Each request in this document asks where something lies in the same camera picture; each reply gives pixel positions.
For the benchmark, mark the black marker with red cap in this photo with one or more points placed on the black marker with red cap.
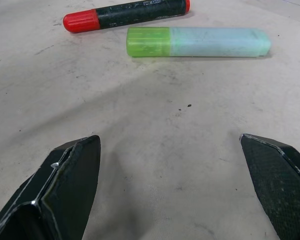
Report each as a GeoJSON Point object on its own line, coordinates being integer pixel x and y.
{"type": "Point", "coordinates": [130, 15]}

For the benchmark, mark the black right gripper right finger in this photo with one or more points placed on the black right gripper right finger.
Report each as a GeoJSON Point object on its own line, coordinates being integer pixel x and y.
{"type": "Point", "coordinates": [280, 185]}

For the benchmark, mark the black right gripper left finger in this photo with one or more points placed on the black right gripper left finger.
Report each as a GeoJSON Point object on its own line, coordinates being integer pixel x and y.
{"type": "Point", "coordinates": [65, 190]}

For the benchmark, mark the green highlighter pen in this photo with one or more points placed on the green highlighter pen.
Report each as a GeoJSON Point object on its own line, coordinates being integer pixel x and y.
{"type": "Point", "coordinates": [197, 42]}

